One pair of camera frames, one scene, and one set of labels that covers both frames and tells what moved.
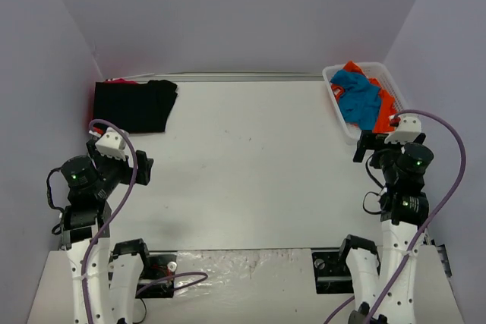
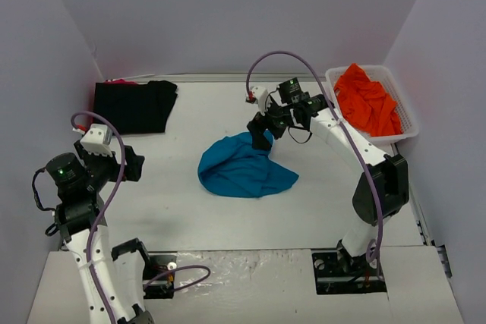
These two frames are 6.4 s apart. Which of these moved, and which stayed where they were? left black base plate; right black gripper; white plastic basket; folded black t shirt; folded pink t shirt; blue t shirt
Moved: blue t shirt; right black gripper
Stayed: folded black t shirt; left black base plate; folded pink t shirt; white plastic basket
